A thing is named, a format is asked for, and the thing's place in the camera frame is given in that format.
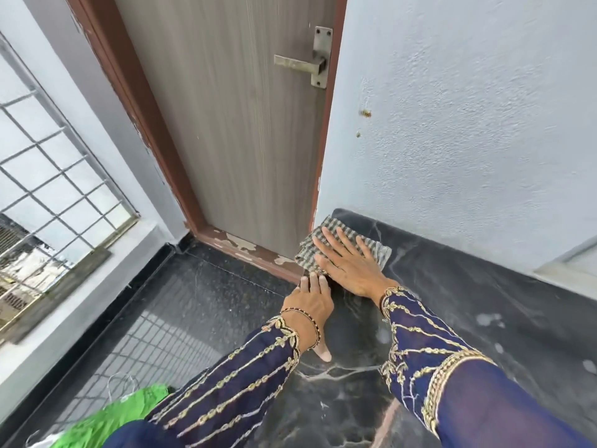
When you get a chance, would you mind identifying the person's left hand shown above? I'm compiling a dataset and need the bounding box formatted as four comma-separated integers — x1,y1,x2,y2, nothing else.
281,270,336,363

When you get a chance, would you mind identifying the person's right hand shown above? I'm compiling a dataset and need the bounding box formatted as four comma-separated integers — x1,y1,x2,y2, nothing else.
312,226,400,311

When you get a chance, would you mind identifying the grey checkered cleaning cloth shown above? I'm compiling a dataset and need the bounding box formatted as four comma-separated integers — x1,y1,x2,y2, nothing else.
294,215,394,278

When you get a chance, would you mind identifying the person's left forearm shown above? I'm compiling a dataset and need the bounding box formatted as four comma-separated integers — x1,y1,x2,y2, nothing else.
147,314,323,444

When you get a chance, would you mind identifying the person's right forearm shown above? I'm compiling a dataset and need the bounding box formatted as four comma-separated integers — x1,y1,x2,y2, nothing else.
378,286,500,437

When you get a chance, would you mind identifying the dark marble table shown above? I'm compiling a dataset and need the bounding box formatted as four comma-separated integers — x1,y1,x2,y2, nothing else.
184,208,597,448

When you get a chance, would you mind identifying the grey wood-grain door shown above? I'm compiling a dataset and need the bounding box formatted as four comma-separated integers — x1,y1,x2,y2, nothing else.
111,0,338,259

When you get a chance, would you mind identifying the navy gold embroidered dress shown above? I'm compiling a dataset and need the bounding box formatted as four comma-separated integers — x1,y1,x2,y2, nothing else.
102,354,597,448

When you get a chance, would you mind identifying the green plastic bag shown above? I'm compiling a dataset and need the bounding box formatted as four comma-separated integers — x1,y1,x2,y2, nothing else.
25,373,171,448

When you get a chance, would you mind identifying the balcony metal mesh grille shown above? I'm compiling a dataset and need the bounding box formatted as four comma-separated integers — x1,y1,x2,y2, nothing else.
0,32,141,346

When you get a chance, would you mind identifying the black and gold beaded bracelet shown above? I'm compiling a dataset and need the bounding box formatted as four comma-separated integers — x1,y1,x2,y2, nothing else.
279,306,323,352

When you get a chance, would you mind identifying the metal door handle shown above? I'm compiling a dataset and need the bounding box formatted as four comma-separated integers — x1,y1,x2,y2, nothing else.
274,26,333,90

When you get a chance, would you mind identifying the brown door frame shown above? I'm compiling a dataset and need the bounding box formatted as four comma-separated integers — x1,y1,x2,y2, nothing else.
63,0,348,285

